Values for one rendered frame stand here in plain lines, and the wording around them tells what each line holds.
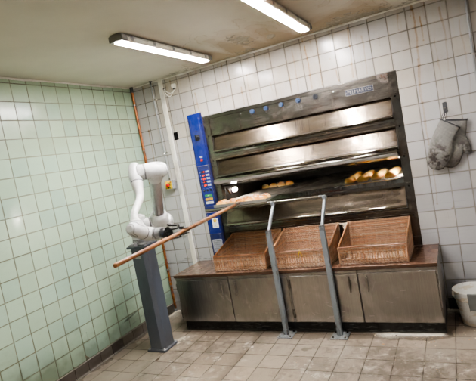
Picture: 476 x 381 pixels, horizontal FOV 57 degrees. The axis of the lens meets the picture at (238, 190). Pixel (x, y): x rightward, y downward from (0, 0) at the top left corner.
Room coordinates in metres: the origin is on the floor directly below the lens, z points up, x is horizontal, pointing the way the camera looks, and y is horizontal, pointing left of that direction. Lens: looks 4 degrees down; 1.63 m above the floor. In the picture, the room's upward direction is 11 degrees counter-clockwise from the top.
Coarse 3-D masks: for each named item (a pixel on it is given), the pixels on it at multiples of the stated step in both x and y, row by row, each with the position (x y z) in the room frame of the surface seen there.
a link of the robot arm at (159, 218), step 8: (144, 168) 3.62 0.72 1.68; (152, 168) 3.63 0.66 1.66; (160, 168) 3.65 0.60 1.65; (152, 176) 3.64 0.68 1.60; (160, 176) 3.68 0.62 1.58; (152, 184) 3.74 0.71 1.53; (160, 184) 3.77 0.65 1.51; (152, 192) 3.79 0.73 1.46; (160, 192) 3.81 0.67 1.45; (152, 200) 3.86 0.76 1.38; (160, 200) 3.85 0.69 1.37; (160, 208) 3.90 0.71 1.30; (152, 216) 3.96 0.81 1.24; (160, 216) 3.94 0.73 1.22; (168, 216) 4.03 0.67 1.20; (152, 224) 3.97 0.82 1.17; (160, 224) 3.96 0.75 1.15
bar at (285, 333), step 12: (252, 204) 4.04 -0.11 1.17; (264, 204) 3.98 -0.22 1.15; (324, 204) 3.68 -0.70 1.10; (324, 228) 3.54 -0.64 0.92; (324, 240) 3.53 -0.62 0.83; (324, 252) 3.53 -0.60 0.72; (276, 264) 3.75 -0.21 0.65; (276, 276) 3.74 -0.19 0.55; (276, 288) 3.75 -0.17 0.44; (336, 300) 3.53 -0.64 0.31; (336, 312) 3.53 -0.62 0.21; (336, 324) 3.54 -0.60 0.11; (288, 336) 3.70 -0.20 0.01; (336, 336) 3.53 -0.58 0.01
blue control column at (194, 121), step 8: (192, 120) 4.65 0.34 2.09; (200, 120) 4.61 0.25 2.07; (192, 128) 4.66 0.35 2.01; (200, 128) 4.61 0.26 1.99; (192, 136) 4.67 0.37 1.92; (200, 136) 4.62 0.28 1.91; (200, 144) 4.63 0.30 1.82; (200, 152) 4.64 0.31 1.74; (208, 152) 4.62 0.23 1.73; (208, 160) 4.61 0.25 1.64; (200, 168) 4.65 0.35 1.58; (208, 168) 4.61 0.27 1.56; (216, 200) 4.61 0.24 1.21; (208, 208) 4.66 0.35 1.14; (208, 216) 4.66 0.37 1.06; (216, 216) 4.62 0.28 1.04; (216, 232) 4.64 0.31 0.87; (224, 240) 4.62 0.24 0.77
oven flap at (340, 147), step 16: (304, 144) 4.19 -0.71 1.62; (320, 144) 4.11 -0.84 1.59; (336, 144) 4.04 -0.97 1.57; (352, 144) 3.96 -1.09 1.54; (368, 144) 3.89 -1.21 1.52; (384, 144) 3.83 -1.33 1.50; (224, 160) 4.59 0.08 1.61; (240, 160) 4.49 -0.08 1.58; (256, 160) 4.40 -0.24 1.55; (272, 160) 4.32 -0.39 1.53; (288, 160) 4.23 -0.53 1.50; (304, 160) 4.15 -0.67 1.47; (320, 160) 4.07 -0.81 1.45
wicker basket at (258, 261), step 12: (228, 240) 4.44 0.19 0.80; (240, 240) 4.48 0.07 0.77; (252, 240) 4.42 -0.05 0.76; (264, 240) 4.35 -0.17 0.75; (276, 240) 4.16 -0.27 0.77; (216, 252) 4.20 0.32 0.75; (228, 252) 4.40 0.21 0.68; (240, 252) 4.46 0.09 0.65; (252, 252) 4.39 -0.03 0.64; (264, 252) 3.90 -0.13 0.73; (216, 264) 4.13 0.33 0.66; (228, 264) 4.07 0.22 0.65; (240, 264) 4.22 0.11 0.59; (252, 264) 3.95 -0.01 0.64; (264, 264) 4.05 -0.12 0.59
